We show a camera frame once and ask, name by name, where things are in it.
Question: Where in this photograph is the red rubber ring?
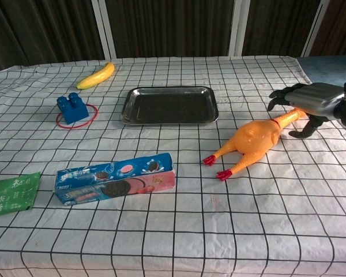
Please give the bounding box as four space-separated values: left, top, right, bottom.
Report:
55 103 99 129

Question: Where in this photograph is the green snack packet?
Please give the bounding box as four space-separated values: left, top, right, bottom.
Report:
0 171 42 219

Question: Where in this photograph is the blue building block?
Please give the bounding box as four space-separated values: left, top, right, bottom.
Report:
56 92 90 125

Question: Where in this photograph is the rectangular metal tray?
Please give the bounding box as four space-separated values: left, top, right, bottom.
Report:
120 85 219 125

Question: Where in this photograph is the white black-checked tablecloth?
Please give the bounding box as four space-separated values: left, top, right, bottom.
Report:
0 54 346 277

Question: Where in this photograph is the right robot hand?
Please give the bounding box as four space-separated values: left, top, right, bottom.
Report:
267 82 346 138

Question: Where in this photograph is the yellow banana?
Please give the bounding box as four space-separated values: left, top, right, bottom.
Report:
76 62 116 90

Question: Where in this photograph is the white frame post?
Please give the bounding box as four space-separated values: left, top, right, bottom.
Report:
228 0 251 57
91 0 117 59
302 0 331 58

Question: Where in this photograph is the dark brown curtain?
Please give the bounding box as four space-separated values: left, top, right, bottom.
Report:
0 0 346 75

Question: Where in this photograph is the orange rubber chicken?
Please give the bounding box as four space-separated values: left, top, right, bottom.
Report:
202 108 308 182

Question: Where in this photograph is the blue pink cookie box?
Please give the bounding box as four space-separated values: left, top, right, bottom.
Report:
53 152 176 207

